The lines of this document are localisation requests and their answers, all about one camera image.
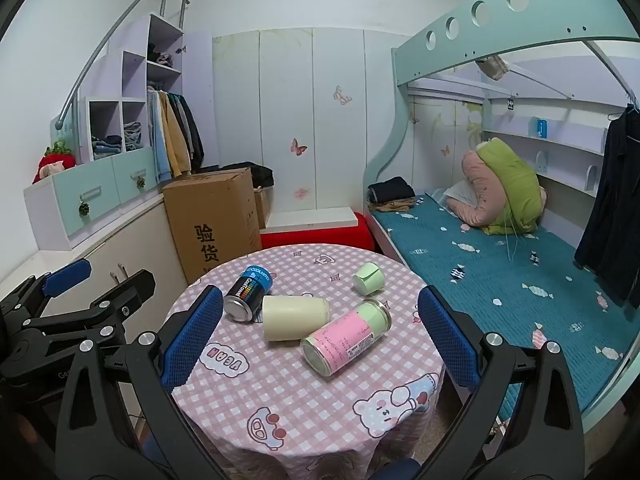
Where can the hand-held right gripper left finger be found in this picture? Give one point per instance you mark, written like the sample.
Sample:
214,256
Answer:
192,340

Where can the folded dark clothes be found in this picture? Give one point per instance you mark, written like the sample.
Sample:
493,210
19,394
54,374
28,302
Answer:
390,189

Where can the pink quilt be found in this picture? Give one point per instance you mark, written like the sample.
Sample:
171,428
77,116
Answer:
477,185

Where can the round table with pink cloth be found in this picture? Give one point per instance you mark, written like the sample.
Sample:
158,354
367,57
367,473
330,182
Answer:
280,405

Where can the red stool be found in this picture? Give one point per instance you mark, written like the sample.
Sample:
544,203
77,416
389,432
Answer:
320,237

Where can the pink and green can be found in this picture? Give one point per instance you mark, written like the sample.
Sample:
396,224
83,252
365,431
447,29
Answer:
345,337

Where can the hanging tan garment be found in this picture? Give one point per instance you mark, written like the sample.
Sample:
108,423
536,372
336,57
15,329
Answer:
177,140

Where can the beige pouch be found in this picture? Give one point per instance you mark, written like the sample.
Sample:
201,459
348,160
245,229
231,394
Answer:
494,67

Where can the small cardboard box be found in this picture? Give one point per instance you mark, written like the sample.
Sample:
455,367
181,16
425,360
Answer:
261,210

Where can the folded jeans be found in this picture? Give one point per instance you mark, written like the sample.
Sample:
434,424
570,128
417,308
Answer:
134,136
106,146

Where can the white wall shelf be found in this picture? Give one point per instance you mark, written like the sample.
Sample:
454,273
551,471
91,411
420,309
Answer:
560,145

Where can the white low cabinet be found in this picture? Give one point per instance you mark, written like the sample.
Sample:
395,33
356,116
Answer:
100,250

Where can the hanging light blue garment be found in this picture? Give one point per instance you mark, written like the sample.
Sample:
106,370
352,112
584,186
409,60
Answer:
159,145

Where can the black and blue can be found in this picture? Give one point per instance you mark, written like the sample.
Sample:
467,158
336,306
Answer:
248,290

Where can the hanging dark garment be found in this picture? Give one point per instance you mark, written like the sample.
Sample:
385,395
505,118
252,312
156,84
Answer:
612,210

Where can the grey metal handrail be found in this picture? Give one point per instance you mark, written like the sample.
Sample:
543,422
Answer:
100,45

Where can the teal bunk bed frame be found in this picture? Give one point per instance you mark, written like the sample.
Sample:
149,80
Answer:
500,25

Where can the strawberry plush toy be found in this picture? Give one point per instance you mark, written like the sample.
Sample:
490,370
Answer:
52,162

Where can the small blue box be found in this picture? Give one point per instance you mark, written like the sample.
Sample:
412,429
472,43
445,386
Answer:
541,127

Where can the cream plastic cup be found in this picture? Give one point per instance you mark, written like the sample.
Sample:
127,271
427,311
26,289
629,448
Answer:
295,317

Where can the folded tan clothes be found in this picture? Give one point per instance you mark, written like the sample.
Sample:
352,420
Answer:
392,206

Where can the large cardboard box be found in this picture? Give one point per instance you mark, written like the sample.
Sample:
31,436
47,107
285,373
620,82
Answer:
210,220

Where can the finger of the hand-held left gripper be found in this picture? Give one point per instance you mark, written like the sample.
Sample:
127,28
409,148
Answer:
132,287
67,272

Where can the rolled pink and green bedding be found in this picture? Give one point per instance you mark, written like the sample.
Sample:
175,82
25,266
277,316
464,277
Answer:
515,185

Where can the white butterfly wardrobe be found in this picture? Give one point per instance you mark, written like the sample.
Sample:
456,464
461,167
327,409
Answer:
310,110

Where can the lilac stair cabinet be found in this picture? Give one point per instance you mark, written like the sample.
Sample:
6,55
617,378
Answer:
95,195

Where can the dark clothes pile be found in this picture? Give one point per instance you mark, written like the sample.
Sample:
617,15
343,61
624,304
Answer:
161,57

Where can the small green paper cup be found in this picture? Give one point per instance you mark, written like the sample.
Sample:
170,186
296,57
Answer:
367,280

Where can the black cloth bundle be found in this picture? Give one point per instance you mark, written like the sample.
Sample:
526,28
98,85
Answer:
257,174

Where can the white board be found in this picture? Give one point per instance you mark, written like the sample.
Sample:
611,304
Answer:
310,217

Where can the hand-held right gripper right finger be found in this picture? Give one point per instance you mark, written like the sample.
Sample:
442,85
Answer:
447,337

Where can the white pillow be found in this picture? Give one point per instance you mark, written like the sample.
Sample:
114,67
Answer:
457,194

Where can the hanging dark jacket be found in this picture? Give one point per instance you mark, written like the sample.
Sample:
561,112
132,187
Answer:
194,135

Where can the teal candy print bedsheet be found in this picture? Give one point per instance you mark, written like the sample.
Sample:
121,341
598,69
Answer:
480,280

